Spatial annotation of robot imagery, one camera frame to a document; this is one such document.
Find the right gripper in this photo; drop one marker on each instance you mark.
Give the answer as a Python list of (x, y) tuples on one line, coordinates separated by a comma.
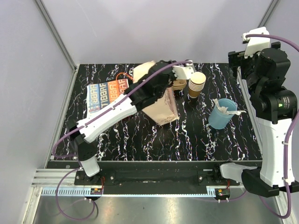
[(238, 59)]

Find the cardboard cup carrier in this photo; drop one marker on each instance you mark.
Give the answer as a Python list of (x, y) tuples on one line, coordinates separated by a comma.
[(179, 84)]

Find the paper takeout bag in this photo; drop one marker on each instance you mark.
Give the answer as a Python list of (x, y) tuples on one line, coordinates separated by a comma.
[(163, 111)]

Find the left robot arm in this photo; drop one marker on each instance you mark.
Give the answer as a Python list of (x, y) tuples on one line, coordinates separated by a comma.
[(144, 93)]

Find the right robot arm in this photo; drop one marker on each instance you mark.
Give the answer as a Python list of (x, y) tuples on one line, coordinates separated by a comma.
[(276, 108)]

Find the paper cup stack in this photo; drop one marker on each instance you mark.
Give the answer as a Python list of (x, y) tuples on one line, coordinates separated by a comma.
[(196, 84)]

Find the blue plastic cup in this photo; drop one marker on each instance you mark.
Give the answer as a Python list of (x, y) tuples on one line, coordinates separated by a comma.
[(217, 119)]

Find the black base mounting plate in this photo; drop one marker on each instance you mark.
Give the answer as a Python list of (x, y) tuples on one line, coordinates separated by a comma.
[(152, 178)]

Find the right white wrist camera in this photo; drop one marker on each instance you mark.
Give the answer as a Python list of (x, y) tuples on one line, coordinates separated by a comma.
[(255, 44)]

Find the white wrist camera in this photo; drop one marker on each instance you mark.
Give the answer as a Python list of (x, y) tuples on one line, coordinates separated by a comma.
[(255, 44), (184, 71)]

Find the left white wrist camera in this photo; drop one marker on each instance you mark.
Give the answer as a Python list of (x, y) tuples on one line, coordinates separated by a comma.
[(184, 71)]

